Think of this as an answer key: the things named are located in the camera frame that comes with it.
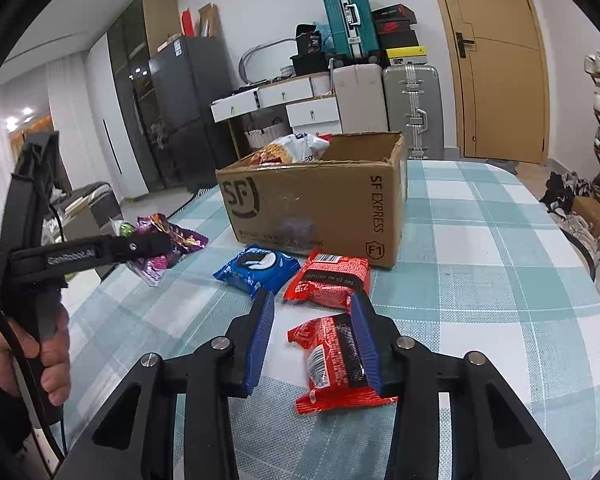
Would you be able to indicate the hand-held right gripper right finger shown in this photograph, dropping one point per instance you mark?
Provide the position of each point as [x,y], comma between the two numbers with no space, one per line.
[365,345]

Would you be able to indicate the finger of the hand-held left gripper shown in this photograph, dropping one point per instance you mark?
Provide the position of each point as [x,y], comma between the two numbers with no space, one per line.
[145,247]

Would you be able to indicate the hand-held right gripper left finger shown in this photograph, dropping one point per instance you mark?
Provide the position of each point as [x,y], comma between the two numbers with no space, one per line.
[260,340]

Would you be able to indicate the purple snack packet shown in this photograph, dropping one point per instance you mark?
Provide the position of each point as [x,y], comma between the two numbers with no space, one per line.
[185,237]

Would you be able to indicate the brown cardboard box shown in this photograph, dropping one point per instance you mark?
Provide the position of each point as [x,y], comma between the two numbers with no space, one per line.
[320,200]

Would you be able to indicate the white red snack packet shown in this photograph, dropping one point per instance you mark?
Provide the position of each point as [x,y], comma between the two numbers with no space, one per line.
[307,145]

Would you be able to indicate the person's left hand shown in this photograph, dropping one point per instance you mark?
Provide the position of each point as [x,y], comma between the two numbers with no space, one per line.
[55,360]

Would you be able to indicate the grey sofa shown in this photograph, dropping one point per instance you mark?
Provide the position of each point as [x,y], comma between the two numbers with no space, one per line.
[95,205]

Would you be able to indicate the blue cookie packet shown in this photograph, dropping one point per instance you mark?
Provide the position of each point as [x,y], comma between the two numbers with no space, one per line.
[255,270]

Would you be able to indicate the white wardrobe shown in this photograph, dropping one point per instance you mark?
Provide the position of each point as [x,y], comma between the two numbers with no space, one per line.
[102,125]

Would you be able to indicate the dark glass cabinet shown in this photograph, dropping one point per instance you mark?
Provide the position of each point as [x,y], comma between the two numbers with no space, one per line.
[130,100]

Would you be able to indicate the dark grey fridge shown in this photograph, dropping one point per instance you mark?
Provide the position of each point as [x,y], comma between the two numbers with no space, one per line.
[190,105]

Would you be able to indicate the woven laundry basket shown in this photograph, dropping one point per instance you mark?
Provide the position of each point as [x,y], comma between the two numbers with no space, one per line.
[265,135]

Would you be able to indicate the white sheer curtain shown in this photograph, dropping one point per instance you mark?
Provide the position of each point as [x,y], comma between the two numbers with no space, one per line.
[30,100]

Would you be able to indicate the white dresser with drawers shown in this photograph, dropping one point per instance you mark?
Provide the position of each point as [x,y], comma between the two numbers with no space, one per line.
[290,105]

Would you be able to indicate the small cardboard box on fridge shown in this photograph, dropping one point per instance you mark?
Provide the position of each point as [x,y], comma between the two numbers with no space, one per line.
[167,42]

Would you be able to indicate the oval mirror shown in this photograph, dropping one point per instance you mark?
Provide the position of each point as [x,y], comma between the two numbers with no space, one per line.
[265,60]

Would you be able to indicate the small white basket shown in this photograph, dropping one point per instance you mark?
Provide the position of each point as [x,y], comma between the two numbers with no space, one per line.
[285,70]

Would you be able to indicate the red paper bag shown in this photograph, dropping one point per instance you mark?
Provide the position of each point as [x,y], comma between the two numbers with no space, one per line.
[186,22]

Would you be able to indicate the flattened cardboard pieces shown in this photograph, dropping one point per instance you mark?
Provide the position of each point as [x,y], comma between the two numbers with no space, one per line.
[207,19]

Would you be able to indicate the round cream stool black rim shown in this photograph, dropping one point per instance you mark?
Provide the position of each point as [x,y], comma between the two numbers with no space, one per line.
[582,250]

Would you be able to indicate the silver suitcase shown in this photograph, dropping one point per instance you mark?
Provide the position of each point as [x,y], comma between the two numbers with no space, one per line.
[412,105]

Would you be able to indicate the beige suitcase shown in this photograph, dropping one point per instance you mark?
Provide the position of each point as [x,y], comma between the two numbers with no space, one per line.
[357,100]

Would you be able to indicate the black storage box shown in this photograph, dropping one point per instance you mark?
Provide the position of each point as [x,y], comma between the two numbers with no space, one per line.
[307,64]

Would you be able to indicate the brown cardboard carton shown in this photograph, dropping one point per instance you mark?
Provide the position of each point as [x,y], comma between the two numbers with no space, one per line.
[592,215]

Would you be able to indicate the black paper bag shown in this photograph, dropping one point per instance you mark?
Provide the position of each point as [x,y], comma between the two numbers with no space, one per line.
[307,40]

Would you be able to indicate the pile of shoes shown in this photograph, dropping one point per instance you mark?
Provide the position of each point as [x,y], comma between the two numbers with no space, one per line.
[580,190]

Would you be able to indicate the blue plastic bag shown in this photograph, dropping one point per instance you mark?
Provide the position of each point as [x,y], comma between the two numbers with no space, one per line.
[324,32]

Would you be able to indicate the yellow black shoe box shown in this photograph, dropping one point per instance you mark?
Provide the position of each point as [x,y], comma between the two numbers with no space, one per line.
[405,53]

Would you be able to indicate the teal suitcase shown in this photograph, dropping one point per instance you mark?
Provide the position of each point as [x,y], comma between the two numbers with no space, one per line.
[345,20]

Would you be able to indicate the plain black shoe box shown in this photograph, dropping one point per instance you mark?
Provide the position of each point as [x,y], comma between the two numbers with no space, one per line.
[397,40]

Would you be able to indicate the tan wooden door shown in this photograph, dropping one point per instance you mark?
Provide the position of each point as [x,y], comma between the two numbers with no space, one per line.
[490,60]

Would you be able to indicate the black shoe box red stripe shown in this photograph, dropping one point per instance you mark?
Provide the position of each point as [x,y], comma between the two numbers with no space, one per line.
[390,11]

